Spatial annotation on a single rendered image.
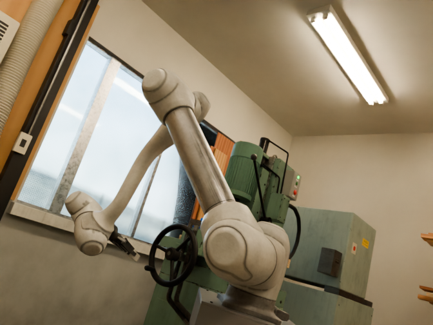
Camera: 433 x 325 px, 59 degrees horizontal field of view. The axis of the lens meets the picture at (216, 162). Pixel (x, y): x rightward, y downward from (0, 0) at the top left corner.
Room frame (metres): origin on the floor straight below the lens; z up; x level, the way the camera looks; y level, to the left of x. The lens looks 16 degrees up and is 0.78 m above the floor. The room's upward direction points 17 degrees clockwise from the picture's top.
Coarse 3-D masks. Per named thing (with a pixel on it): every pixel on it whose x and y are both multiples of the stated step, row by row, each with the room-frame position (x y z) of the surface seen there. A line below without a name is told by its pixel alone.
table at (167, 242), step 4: (164, 236) 2.12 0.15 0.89; (168, 236) 2.10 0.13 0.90; (164, 240) 2.11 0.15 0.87; (168, 240) 2.09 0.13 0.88; (172, 240) 2.07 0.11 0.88; (176, 240) 2.06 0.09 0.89; (160, 244) 2.12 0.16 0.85; (164, 244) 2.10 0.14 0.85; (168, 244) 2.09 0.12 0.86; (172, 244) 2.07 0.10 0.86; (176, 244) 1.92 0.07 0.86; (200, 252) 1.81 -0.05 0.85; (200, 256) 1.87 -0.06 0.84
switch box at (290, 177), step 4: (288, 172) 2.18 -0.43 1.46; (292, 172) 2.16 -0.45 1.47; (296, 172) 2.17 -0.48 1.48; (288, 176) 2.18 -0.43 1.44; (292, 176) 2.16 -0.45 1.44; (296, 176) 2.18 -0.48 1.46; (300, 176) 2.21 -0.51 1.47; (284, 180) 2.19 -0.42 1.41; (288, 180) 2.17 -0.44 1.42; (292, 180) 2.16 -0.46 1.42; (300, 180) 2.22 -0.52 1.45; (284, 184) 2.18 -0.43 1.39; (288, 184) 2.17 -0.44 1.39; (292, 184) 2.16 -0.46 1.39; (284, 188) 2.18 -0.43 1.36; (288, 188) 2.16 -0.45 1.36; (292, 188) 2.16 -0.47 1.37; (296, 188) 2.20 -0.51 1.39; (284, 192) 2.18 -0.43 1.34; (288, 192) 2.16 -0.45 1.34; (292, 192) 2.17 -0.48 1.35; (288, 196) 2.17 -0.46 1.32; (292, 196) 2.18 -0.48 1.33; (296, 196) 2.22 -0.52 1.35; (292, 200) 2.23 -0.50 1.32
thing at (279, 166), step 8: (280, 160) 2.13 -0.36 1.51; (280, 168) 2.15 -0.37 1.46; (288, 168) 2.21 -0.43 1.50; (272, 176) 2.14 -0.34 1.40; (280, 176) 2.16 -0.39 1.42; (272, 184) 2.13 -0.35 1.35; (280, 184) 2.18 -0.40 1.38; (272, 192) 2.13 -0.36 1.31; (264, 208) 2.14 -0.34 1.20; (280, 224) 2.26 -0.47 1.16
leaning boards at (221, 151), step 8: (216, 136) 3.58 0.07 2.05; (224, 136) 3.65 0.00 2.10; (216, 144) 3.59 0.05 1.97; (224, 144) 3.67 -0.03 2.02; (232, 144) 3.74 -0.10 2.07; (216, 152) 3.53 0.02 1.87; (224, 152) 3.68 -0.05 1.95; (216, 160) 3.54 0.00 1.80; (224, 160) 3.62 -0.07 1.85; (224, 168) 3.68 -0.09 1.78; (224, 176) 3.70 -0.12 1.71; (200, 208) 3.49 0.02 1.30; (192, 216) 3.47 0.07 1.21; (200, 216) 3.50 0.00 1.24
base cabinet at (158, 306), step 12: (168, 276) 2.04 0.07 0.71; (156, 288) 2.08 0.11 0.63; (192, 288) 1.92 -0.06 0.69; (204, 288) 1.88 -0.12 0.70; (156, 300) 2.06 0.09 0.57; (180, 300) 1.96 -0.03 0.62; (192, 300) 1.91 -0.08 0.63; (156, 312) 2.04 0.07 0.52; (168, 312) 1.99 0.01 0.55; (144, 324) 2.08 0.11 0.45; (156, 324) 2.02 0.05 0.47; (168, 324) 1.97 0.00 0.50; (180, 324) 1.93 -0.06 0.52
